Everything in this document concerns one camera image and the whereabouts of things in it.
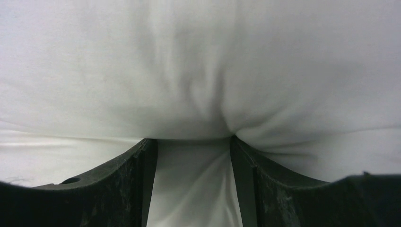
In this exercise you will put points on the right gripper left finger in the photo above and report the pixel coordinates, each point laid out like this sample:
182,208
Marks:
114,194

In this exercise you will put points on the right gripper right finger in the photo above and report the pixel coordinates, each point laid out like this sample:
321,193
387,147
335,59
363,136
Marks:
271,195

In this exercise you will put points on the white pillow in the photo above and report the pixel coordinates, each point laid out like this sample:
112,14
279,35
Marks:
314,84

